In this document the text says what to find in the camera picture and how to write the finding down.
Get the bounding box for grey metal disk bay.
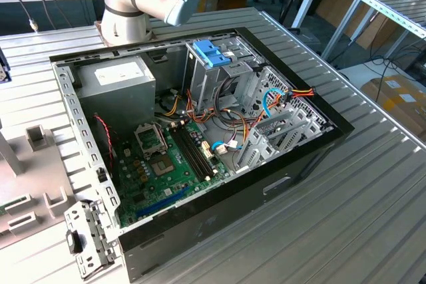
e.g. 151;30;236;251
234;110;325;175

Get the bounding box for white board connector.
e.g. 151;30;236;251
200;140;214;160

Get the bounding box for black RAM slot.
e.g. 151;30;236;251
178;122;211;180
181;121;214;179
175;122;208;181
172;123;204;182

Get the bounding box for grey optical drive cage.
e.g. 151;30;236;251
182;36;267;115

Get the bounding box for metal socket cover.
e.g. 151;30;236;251
132;123;169;158

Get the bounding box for green motherboard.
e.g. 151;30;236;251
112;119;234;228

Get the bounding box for CPU socket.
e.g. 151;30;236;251
148;154;176;179

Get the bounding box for blue drive cage latch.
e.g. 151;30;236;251
192;40;231;69

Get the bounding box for blue expansion slot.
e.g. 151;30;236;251
134;186;192;220

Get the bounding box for black open PC case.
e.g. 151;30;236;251
49;26;355;283

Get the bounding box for grey power supply unit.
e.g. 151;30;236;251
75;56;157;132

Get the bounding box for black case fan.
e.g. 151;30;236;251
89;112;121;185

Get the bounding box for grey metal slot retainer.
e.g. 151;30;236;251
63;199;122;281

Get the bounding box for large brown cardboard box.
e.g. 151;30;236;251
314;0;400;51

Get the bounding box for black plastic latch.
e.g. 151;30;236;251
65;229;84;254

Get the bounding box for beige parts rack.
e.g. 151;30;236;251
0;120;79;251

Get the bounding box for taped cardboard box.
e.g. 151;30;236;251
361;74;426;138

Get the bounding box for green RAM stick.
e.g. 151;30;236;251
0;197;26;214

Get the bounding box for orange yellow wire bundle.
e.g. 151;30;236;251
156;88;267;145

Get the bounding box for short blue data wire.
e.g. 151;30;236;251
211;140;240;156

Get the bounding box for long blue data wire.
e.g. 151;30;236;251
262;87;288;119

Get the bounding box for red yellow power wire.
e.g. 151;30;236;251
266;86;316;112

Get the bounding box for red black fan wire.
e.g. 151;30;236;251
93;114;117;158

